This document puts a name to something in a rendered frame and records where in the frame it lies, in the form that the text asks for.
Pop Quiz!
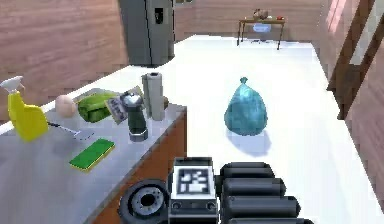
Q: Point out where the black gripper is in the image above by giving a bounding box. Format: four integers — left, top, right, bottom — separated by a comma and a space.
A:
118, 178, 170, 224

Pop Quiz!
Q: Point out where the grey refrigerator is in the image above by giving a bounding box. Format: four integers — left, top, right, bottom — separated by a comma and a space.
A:
118, 0, 176, 67

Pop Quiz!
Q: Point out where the grey counter with brown side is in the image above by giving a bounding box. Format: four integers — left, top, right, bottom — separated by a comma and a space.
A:
0, 87, 188, 224

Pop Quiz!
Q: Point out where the green sponge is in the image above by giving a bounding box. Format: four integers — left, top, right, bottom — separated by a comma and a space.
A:
69, 138, 116, 173

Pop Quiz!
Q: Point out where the grey patterned card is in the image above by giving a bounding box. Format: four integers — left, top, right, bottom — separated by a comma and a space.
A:
104, 85, 145, 126

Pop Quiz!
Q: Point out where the white paper towel roll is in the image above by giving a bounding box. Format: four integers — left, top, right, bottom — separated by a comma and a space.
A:
141, 72, 166, 121

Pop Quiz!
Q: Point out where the beige egg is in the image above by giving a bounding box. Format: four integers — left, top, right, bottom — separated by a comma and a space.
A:
54, 94, 77, 118

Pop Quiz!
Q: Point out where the blue tied garbage bag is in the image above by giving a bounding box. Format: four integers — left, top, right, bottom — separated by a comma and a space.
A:
223, 76, 269, 137

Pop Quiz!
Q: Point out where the yellow spray bottle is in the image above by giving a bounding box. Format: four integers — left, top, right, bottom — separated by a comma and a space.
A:
0, 75, 50, 143

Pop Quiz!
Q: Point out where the brown wooden table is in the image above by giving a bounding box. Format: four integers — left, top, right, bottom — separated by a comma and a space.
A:
236, 18, 287, 51

